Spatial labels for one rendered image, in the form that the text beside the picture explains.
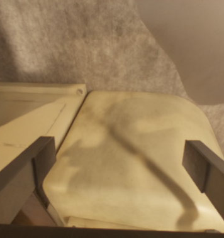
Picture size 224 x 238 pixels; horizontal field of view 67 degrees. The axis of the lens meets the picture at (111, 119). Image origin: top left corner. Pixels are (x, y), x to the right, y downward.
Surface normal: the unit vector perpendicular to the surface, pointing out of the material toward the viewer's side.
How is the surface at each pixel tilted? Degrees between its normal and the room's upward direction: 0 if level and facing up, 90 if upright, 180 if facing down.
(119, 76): 0
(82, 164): 90
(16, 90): 0
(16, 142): 90
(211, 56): 0
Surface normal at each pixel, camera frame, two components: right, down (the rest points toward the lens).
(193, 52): -0.16, 0.63
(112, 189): -0.08, -0.64
